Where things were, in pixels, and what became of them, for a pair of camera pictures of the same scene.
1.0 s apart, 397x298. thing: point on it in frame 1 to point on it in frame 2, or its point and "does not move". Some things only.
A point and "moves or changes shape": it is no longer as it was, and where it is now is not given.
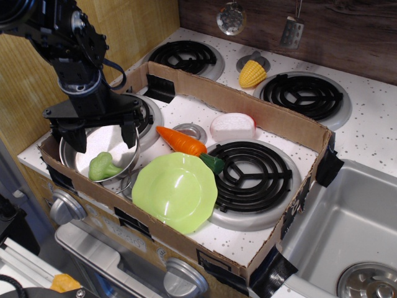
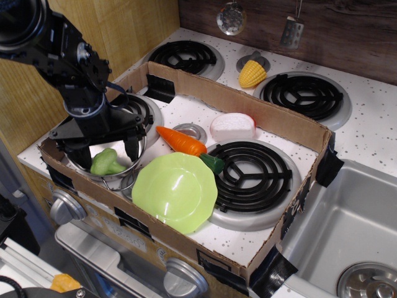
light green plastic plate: [177, 190] does not move
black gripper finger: [77, 138] to [81, 155]
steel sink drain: [367, 279] does not move
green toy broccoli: [102, 167] moves or changes shape
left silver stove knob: [65, 207] does not move
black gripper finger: [128, 131] to [131, 146]
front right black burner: [258, 184] does not move
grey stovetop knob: [255, 56] does not move
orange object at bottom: [64, 283] does not move
